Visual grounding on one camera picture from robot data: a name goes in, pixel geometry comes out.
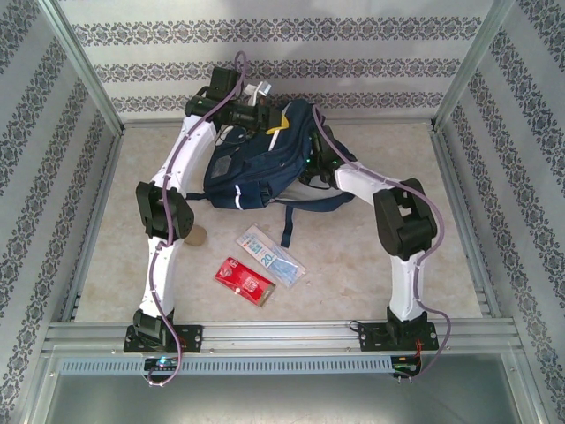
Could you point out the grey metal sheet panel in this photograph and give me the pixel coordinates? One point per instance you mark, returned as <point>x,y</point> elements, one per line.
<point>282,402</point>

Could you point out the clear ruler set package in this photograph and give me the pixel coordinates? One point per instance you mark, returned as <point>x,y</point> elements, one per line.
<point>273,258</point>

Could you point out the aluminium table end rail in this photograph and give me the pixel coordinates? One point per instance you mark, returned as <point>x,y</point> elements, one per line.
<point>388,122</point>

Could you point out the navy blue backpack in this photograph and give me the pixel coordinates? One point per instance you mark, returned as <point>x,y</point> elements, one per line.
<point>256,168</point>

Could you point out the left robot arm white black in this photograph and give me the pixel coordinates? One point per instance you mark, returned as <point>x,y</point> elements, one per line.
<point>159,274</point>

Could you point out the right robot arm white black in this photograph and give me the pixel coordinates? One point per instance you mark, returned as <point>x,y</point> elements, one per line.
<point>404,287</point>

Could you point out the aluminium frame post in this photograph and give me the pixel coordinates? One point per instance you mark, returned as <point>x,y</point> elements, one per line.
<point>84,66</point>
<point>472,66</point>

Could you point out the aluminium table side rail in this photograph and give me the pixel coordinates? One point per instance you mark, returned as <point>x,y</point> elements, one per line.
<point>454,185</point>
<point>99,212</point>

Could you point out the aluminium mounting rail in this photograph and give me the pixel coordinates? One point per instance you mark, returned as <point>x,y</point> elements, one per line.
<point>282,335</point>

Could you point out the red packaged item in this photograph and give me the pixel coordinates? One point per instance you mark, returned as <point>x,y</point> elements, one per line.
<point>243,280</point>

